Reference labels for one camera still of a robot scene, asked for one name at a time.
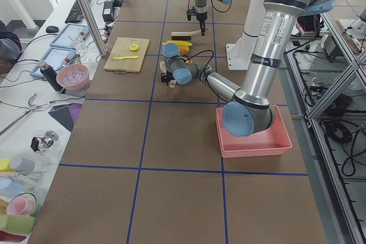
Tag blue tablet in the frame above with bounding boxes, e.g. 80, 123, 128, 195
49, 23, 89, 49
41, 47, 76, 72

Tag bamboo cutting board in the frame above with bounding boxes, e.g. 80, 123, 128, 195
104, 37, 150, 73

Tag yellow plastic knife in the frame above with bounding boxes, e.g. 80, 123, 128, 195
113, 55, 139, 60

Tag black power adapter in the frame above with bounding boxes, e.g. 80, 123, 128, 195
102, 1, 115, 22

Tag black computer mouse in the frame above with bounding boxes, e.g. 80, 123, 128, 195
45, 25, 59, 34

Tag green cup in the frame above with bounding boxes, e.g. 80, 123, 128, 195
1, 214, 36, 236

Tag yellow toy corn cob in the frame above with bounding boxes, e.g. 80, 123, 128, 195
162, 40, 193, 47

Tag aluminium frame post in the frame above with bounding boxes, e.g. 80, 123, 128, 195
76, 0, 107, 57

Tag pink bowl with clear pieces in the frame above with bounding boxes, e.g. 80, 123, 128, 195
56, 63, 89, 91

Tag yellow cup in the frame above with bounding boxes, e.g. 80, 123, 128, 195
0, 158, 12, 171

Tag black water bottle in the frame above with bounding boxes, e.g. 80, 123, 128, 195
38, 61, 62, 91

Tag pink cup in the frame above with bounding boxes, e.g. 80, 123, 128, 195
6, 193, 37, 216

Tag light blue cup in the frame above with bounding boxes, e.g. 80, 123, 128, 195
0, 177, 24, 198

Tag blue tablet upper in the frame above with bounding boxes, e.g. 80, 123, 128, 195
49, 23, 89, 49

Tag black keyboard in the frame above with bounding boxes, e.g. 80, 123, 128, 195
65, 1, 84, 23

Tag person's arm dark sleeve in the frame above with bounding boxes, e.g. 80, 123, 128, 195
1, 21, 22, 63

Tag grey cup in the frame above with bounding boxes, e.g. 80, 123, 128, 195
10, 157, 35, 175

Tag purple cloth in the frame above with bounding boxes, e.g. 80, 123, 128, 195
69, 103, 82, 124

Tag dark grey cloth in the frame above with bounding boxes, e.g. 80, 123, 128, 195
48, 105, 74, 132

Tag small glass bottle black clip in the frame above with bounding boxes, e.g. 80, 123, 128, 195
30, 130, 59, 153

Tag blue tablet lower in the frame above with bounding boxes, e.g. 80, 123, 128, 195
41, 47, 76, 72

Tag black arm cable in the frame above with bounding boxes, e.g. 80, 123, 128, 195
182, 50, 215, 76

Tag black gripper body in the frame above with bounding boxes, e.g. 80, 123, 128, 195
160, 73, 173, 85
186, 6, 206, 22

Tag pink plastic bin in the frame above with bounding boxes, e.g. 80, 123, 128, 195
216, 105, 292, 158

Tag yellow toy lemon slices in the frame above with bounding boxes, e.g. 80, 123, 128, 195
129, 43, 140, 51

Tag beige hand brush black bristles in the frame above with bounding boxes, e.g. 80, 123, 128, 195
171, 28, 211, 41

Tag beige plastic dustpan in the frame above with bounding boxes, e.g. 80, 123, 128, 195
160, 61, 176, 89

